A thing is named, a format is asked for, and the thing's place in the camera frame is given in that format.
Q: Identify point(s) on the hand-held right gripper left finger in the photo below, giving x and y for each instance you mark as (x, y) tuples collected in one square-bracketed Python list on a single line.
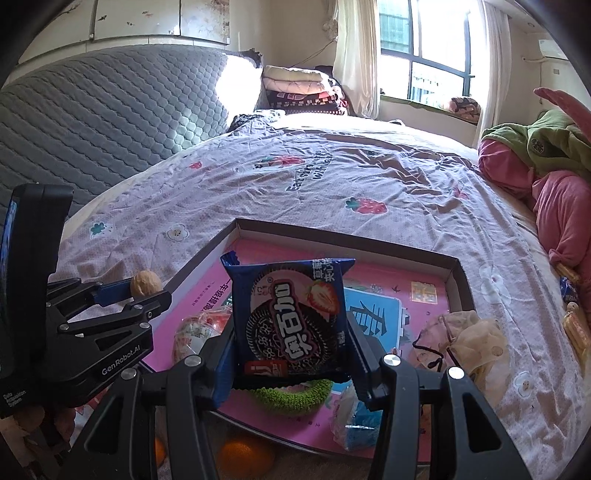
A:
[(224, 374)]

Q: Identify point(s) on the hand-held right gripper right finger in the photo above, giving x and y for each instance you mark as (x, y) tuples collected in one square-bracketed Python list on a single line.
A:
[(369, 378)]

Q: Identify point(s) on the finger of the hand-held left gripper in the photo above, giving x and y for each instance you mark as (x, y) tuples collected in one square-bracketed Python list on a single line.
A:
[(106, 291), (129, 311)]

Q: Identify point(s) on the walnut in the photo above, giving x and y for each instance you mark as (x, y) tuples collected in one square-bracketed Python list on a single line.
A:
[(145, 284)]

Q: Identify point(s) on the blue toy ball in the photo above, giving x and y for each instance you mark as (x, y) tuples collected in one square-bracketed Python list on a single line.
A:
[(355, 424)]

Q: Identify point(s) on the blue cookie packet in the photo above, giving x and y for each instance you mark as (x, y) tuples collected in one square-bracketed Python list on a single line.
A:
[(286, 314)]

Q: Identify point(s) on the shallow cardboard box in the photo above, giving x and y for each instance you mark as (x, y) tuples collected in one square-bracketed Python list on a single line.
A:
[(346, 240)]

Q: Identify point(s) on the person's left hand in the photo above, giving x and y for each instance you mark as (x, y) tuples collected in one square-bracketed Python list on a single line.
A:
[(41, 424)]

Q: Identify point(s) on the red white wrapped toy ball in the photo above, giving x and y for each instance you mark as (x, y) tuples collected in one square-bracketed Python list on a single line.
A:
[(196, 332)]

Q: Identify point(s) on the green pink fuzzy scrunchie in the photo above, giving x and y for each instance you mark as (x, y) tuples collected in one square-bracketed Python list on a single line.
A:
[(286, 397)]

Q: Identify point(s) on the orange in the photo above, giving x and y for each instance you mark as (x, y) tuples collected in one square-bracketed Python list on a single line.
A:
[(160, 451), (244, 457)]

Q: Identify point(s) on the pink book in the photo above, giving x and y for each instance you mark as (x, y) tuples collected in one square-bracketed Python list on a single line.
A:
[(392, 277)]

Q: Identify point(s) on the grey quilted headboard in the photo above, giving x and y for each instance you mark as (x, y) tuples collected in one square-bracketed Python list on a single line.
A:
[(115, 115)]

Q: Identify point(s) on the yellow wafer packet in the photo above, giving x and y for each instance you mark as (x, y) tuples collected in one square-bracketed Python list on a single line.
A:
[(579, 332)]

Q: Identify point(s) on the cream mattress sheet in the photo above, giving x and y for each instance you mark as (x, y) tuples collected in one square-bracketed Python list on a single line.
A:
[(531, 230)]

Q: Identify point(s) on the small blue snack packet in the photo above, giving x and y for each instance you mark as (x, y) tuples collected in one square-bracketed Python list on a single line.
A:
[(570, 288)]

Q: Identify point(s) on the dark floral cloth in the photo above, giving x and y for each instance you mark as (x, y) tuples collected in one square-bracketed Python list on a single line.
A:
[(251, 121)]

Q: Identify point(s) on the small yellow snack packet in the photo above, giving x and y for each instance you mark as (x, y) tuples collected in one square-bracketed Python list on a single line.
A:
[(567, 271)]

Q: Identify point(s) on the pink quilt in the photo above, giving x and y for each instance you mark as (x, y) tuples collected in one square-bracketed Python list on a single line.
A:
[(563, 207)]

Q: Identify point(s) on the dark patterned folded blanket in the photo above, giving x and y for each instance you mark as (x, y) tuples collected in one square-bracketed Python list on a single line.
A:
[(300, 102)]

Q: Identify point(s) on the floral overhead cabinets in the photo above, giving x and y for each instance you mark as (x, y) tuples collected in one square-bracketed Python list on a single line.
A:
[(138, 23)]

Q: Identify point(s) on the black cloth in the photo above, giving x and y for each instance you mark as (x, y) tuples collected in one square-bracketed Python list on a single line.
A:
[(251, 57)]

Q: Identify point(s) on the cream folded quilt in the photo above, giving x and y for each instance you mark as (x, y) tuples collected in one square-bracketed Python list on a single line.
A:
[(291, 77)]

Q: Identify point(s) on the green garment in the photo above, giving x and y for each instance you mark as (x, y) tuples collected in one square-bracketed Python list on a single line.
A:
[(545, 138)]

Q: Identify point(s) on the cream curtain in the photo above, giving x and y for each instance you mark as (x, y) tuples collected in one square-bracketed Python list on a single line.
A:
[(493, 69), (355, 55)]

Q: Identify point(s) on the window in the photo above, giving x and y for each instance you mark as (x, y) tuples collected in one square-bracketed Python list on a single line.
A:
[(429, 46)]

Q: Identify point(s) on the white air conditioner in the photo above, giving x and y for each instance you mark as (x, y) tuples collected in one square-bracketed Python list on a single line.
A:
[(553, 50)]

